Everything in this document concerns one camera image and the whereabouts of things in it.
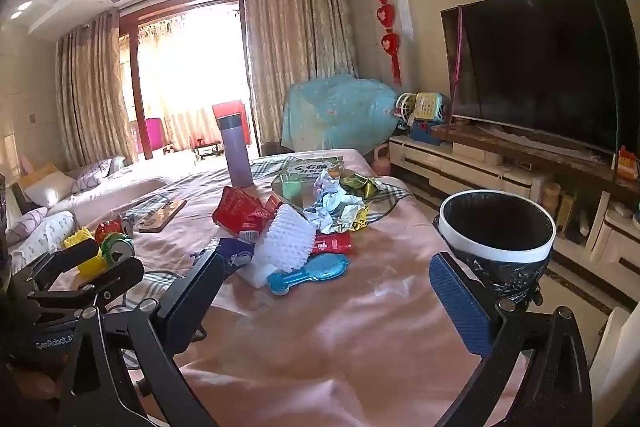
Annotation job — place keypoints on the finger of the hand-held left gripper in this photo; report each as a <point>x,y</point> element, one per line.
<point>70,254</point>
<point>117,277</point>

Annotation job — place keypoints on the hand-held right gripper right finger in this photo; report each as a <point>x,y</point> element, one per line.
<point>460,307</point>

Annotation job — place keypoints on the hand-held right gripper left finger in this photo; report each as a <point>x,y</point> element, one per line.
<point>192,307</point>

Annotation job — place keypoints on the yellow bumpy toy block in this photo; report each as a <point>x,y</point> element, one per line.
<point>80,239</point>

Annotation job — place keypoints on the white bin with black bag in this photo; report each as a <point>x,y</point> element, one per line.
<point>500,252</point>

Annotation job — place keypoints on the red candy tube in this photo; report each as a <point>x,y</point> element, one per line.
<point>335,244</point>

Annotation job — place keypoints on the green drink can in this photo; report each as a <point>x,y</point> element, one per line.
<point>119,249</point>

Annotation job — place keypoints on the white printed pillow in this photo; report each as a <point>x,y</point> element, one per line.
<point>47,234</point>

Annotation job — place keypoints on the purple patterned pillow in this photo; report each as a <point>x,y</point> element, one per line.
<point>25,224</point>

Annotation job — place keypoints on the plain white pillow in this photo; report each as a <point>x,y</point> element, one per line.
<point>47,189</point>

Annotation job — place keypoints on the purple wrapper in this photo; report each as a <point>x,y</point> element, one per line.
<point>235,252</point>

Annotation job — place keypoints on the wooden board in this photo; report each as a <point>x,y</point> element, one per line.
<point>162,215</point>

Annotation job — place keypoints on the white lined pattern pillow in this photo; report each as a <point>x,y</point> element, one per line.
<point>95,174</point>

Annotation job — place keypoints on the red paper box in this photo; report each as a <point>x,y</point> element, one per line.
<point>237,212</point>

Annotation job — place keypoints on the gold foil wrapper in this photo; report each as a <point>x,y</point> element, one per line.
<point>359,217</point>

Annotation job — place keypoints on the pink bed sheet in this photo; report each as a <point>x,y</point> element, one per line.
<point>325,347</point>

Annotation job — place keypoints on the brown patterned box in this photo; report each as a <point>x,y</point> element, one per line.
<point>566,214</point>

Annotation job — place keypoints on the cream jar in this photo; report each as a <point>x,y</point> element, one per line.
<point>552,198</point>

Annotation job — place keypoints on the white television cabinet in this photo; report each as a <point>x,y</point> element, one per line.
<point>450,162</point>

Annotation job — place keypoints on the green plastic box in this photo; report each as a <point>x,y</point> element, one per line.
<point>292,189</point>

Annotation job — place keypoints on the green foil wrappers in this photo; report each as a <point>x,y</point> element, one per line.
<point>360,186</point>

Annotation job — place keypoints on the dark small stool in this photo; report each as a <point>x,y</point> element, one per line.
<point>209,148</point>

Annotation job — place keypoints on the beige patterned curtain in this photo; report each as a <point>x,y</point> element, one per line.
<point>92,97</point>
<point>295,57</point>

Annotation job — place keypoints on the purple thermos bottle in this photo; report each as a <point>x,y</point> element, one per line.
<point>236,152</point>

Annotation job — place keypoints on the pink kettlebell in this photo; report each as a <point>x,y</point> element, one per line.
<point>383,162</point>

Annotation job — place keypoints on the crumpled white paper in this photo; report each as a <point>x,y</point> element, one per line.
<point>330,202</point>

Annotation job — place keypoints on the blue toy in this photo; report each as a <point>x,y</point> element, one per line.
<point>425,133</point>

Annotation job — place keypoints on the flat printed box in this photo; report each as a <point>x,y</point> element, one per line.
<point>300,164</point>

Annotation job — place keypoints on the red chair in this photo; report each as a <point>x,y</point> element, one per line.
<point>230,109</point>

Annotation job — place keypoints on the yellow toy basket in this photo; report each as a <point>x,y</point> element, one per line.
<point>427,107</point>

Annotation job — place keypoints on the light blue furniture cover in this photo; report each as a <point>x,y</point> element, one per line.
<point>335,112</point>

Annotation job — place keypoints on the black flat television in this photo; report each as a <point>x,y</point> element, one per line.
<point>540,72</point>

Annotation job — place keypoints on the pink hoop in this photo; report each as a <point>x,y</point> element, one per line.
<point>457,57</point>

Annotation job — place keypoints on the red hanging knot decoration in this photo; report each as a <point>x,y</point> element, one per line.
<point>387,14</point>

